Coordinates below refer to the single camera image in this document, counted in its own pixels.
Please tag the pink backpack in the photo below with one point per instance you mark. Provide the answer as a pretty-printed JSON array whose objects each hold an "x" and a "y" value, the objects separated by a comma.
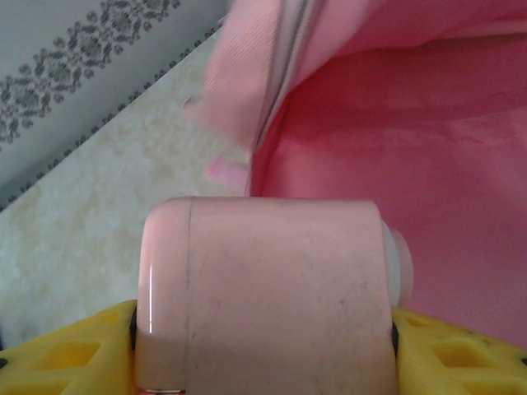
[{"x": 411, "y": 144}]

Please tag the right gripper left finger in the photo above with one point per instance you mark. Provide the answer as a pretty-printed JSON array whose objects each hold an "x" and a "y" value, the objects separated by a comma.
[{"x": 62, "y": 362}]

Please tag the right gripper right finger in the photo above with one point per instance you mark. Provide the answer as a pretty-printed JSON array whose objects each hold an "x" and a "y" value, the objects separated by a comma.
[{"x": 461, "y": 362}]

